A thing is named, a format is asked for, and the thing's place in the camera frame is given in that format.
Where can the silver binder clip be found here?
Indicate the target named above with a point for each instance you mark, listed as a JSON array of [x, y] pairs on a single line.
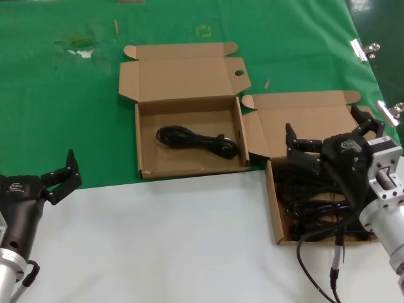
[[360, 50], [386, 113]]

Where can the grey left wrist camera bracket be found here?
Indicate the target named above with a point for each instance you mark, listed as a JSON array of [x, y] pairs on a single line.
[[2, 227]]

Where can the open cardboard box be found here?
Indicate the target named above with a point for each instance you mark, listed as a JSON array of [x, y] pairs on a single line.
[[189, 79], [300, 116]]

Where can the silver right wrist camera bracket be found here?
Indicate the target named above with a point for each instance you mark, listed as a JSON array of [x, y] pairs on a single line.
[[385, 164]]

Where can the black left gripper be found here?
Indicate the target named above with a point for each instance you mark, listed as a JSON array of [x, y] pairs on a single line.
[[19, 208]]

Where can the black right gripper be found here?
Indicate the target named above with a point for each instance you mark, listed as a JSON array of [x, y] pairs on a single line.
[[347, 164]]

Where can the green table cloth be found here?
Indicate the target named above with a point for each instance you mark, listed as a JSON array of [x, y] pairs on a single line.
[[63, 110]]

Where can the brown flat object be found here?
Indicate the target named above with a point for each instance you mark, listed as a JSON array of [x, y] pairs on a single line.
[[131, 1]]

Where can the small wooden stick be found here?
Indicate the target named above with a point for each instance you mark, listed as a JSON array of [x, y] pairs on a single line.
[[116, 26], [267, 84]]

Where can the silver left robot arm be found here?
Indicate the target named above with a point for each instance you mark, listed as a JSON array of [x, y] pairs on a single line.
[[9, 271]]

